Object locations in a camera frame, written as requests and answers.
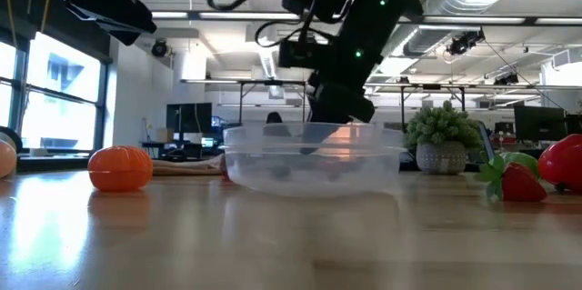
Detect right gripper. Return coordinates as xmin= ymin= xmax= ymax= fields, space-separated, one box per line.
xmin=299 ymin=68 xmax=376 ymax=155

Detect clear plastic tupperware container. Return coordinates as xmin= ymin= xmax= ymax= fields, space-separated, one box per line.
xmin=221 ymin=121 xmax=406 ymax=198

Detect orange toy pumpkin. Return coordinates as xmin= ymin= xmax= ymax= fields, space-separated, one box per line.
xmin=86 ymin=145 xmax=155 ymax=193

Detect toy peach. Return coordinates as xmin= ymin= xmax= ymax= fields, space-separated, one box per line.
xmin=0 ymin=138 xmax=18 ymax=180

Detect green toy cabbage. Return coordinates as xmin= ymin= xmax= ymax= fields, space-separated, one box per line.
xmin=498 ymin=151 xmax=541 ymax=178

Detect red toy strawberry green leaves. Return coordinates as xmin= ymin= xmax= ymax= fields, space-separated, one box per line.
xmin=474 ymin=153 xmax=548 ymax=204

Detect red toy bell pepper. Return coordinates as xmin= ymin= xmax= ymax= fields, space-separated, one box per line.
xmin=537 ymin=133 xmax=582 ymax=194

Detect black ceiling-mounted device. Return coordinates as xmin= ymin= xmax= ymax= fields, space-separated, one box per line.
xmin=447 ymin=29 xmax=486 ymax=57
xmin=150 ymin=38 xmax=170 ymax=58

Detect person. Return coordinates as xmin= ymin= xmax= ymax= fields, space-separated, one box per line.
xmin=265 ymin=111 xmax=292 ymax=139

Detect large office window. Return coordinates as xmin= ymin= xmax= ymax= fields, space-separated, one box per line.
xmin=0 ymin=30 xmax=108 ymax=153

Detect black computer monitor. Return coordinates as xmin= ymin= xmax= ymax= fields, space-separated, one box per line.
xmin=166 ymin=102 xmax=214 ymax=135
xmin=513 ymin=105 xmax=567 ymax=143

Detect beige folded cloth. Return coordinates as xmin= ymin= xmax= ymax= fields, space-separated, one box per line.
xmin=151 ymin=155 xmax=225 ymax=177

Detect black metal frame stand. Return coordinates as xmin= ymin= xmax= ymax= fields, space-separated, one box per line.
xmin=399 ymin=83 xmax=467 ymax=133
xmin=237 ymin=79 xmax=307 ymax=124

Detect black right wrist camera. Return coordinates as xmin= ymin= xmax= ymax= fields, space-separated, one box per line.
xmin=277 ymin=37 xmax=320 ymax=71

